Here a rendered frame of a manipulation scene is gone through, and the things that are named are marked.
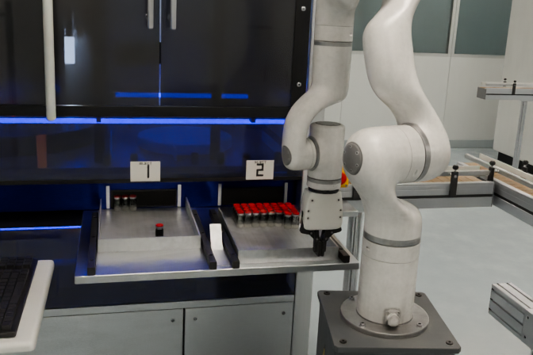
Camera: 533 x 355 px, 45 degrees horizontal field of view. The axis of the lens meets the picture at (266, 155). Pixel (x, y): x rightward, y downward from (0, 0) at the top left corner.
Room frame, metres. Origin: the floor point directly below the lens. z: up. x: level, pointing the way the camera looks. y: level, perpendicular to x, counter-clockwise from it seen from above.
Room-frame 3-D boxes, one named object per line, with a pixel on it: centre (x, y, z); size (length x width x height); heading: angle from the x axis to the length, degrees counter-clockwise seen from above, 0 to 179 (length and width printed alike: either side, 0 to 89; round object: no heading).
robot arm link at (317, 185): (1.52, -0.15, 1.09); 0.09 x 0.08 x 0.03; 104
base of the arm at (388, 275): (1.28, -0.27, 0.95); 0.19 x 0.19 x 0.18
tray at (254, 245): (1.68, -0.03, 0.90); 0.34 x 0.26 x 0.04; 13
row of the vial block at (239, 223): (1.77, -0.01, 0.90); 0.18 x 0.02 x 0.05; 103
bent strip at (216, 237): (1.54, 0.11, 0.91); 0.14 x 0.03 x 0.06; 14
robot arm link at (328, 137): (1.52, -0.14, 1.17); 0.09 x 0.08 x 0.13; 119
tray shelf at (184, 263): (1.68, 0.14, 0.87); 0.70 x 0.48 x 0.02; 104
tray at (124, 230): (1.71, 0.33, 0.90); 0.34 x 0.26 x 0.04; 14
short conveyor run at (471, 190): (2.17, -0.46, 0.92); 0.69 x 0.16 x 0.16; 104
